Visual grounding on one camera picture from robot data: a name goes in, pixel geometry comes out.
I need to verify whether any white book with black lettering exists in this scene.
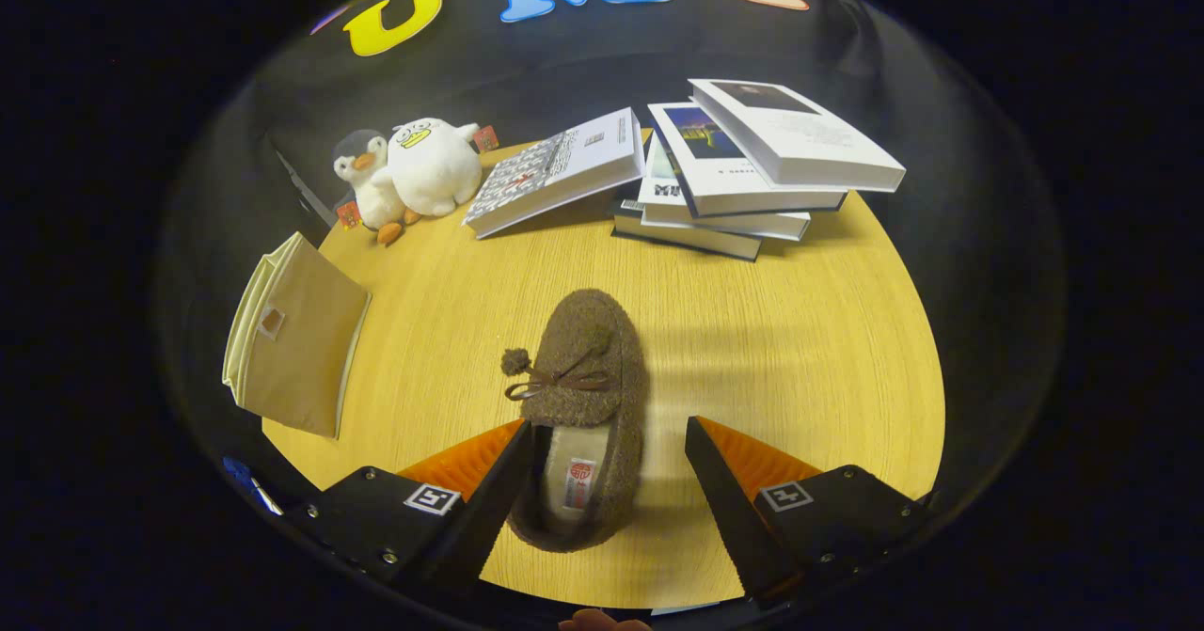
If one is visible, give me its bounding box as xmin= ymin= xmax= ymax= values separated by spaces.
xmin=638 ymin=133 xmax=813 ymax=243

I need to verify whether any brown fuzzy shoe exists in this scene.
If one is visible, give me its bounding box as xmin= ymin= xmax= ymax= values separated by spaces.
xmin=500 ymin=289 xmax=650 ymax=554

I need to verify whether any white book with dark picture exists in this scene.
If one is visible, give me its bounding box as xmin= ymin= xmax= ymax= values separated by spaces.
xmin=689 ymin=78 xmax=908 ymax=194

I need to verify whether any beige fabric storage box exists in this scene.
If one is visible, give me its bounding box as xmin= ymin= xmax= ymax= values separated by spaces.
xmin=221 ymin=231 xmax=372 ymax=441

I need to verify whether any white duck plush toy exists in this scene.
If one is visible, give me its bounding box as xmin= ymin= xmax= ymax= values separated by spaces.
xmin=376 ymin=118 xmax=499 ymax=218

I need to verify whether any dark covered book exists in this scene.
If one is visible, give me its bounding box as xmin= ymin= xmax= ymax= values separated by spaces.
xmin=611 ymin=197 xmax=765 ymax=262

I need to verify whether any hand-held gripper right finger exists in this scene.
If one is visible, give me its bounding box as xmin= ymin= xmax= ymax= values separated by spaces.
xmin=684 ymin=415 xmax=937 ymax=604

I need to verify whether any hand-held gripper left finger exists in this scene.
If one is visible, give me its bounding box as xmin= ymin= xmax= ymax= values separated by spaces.
xmin=282 ymin=418 xmax=535 ymax=594

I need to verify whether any grey penguin plush toy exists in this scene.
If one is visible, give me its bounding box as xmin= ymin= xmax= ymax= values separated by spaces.
xmin=331 ymin=130 xmax=421 ymax=245

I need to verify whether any grey patterned white book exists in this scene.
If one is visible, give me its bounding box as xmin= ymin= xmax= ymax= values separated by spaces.
xmin=463 ymin=107 xmax=648 ymax=240

